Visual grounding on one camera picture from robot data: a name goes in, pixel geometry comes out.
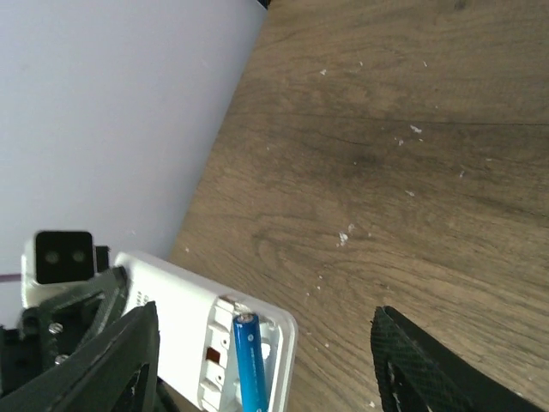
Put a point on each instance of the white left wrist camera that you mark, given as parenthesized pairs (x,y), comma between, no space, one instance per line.
(54,261)

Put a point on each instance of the white remote control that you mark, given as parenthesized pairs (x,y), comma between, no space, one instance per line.
(197,351)

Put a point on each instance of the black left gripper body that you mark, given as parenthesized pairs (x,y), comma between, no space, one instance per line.
(29,350)

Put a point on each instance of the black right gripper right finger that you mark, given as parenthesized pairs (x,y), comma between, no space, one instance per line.
(415,372)

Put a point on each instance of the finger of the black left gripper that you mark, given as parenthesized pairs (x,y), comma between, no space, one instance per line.
(64,323)

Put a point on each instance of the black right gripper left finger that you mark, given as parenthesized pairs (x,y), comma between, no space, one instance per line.
(115,371)

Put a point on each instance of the blue battery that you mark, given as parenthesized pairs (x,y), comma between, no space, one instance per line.
(251,373)

